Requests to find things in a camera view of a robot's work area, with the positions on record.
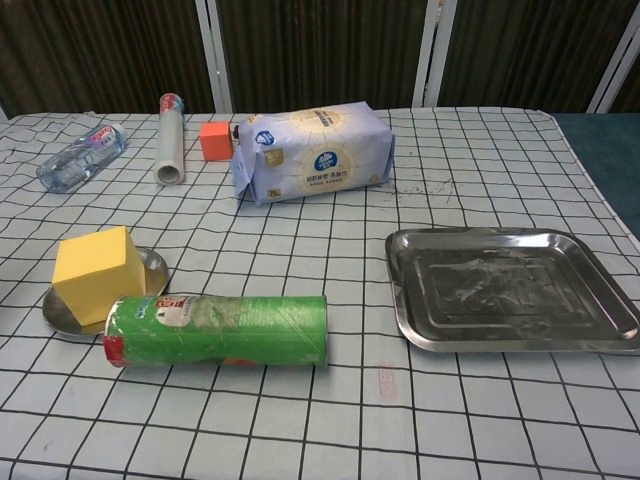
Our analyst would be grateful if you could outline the green chip can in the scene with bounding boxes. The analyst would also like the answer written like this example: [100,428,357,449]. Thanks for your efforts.
[102,293,330,370]

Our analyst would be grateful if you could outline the yellow foam block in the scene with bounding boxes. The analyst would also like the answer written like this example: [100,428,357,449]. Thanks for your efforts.
[52,225,151,326]

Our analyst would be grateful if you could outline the pale blue tissue pack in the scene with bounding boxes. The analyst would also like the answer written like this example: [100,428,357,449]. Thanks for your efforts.
[232,99,397,206]

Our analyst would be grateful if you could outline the orange cube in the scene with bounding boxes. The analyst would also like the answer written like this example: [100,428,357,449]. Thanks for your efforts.
[199,121,236,162]

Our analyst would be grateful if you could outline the round steel plate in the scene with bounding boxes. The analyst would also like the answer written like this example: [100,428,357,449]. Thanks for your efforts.
[42,245,170,337]

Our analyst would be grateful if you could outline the plastic wrap roll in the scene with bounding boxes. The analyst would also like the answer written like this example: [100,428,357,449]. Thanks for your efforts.
[154,92,187,186]

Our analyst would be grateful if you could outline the white checked tablecloth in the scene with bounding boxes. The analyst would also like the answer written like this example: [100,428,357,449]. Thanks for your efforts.
[0,107,640,480]

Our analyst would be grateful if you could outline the rectangular steel tray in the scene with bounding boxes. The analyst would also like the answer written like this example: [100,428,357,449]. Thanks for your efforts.
[384,227,640,355]

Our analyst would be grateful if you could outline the clear water bottle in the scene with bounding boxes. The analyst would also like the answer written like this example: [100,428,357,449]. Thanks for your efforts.
[35,123,129,194]

